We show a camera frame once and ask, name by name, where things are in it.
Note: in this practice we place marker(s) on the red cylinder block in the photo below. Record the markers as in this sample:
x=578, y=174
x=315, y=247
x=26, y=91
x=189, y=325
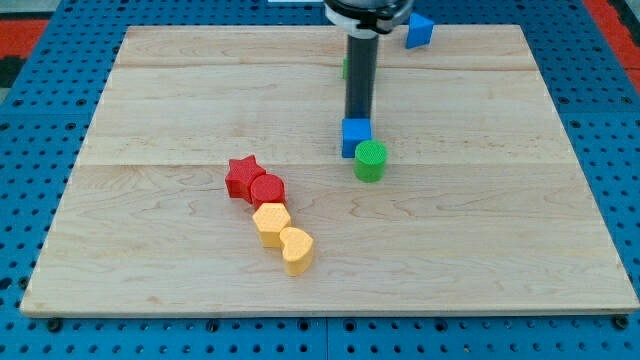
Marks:
x=267, y=188

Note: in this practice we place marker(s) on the blue cube block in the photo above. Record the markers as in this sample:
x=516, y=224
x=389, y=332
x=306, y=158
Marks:
x=354, y=131

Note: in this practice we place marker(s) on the blue triangular prism block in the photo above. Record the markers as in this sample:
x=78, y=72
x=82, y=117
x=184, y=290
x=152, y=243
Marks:
x=420, y=30

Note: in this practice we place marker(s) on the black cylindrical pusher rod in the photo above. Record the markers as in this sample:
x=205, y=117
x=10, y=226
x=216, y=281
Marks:
x=360, y=76

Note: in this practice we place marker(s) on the wooden board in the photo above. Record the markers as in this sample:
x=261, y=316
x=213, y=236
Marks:
x=483, y=209

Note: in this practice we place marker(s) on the yellow heart block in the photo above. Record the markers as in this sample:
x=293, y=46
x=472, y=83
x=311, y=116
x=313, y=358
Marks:
x=297, y=250

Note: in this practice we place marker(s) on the yellow hexagon block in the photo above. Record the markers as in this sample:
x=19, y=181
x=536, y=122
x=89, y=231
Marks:
x=270, y=219

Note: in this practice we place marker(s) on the red star block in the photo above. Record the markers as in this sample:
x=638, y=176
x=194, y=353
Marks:
x=241, y=174

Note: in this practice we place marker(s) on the green cylinder block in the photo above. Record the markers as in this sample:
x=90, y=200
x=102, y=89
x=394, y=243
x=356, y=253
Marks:
x=370, y=160

